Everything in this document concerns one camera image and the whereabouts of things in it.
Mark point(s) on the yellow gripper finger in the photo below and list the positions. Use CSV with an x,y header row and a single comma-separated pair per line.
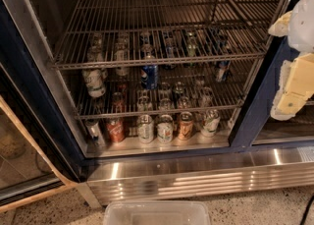
x,y
280,27
296,86

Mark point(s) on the blue pepsi can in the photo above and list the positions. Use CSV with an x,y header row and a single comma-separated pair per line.
x,y
149,76

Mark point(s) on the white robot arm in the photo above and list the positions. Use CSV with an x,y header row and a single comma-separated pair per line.
x,y
301,27

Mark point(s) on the blue fridge centre pillar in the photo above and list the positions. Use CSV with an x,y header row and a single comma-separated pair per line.
x,y
257,105

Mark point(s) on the blue white can right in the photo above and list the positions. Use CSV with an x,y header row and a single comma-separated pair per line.
x,y
222,70

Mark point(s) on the white can bottom right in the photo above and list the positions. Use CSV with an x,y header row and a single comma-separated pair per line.
x,y
210,122

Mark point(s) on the orange can bottom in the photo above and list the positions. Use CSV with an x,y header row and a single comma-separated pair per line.
x,y
185,126

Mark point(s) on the white green can bottom centre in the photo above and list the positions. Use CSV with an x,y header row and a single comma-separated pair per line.
x,y
165,128

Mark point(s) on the white green can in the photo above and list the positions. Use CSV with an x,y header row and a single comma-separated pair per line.
x,y
165,128
145,128

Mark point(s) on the red cola can bottom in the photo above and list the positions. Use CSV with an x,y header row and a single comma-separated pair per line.
x,y
115,128

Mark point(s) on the white green can middle shelf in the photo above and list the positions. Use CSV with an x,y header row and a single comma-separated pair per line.
x,y
94,82

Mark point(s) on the steel fridge base panel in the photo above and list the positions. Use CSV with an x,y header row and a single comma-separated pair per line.
x,y
198,176

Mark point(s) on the silver slim can bottom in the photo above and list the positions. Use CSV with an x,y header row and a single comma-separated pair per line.
x,y
95,132

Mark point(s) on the open glass fridge door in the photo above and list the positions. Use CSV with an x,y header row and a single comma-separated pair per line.
x,y
27,173

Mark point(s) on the clear plastic bin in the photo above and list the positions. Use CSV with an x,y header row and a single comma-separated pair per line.
x,y
156,212

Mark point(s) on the upper wire fridge shelf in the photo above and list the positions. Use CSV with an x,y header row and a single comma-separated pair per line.
x,y
182,30

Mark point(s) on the wire fridge shelf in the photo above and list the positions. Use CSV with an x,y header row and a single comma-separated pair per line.
x,y
182,30
193,88

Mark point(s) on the middle wire fridge shelf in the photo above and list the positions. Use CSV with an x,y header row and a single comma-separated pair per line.
x,y
193,88

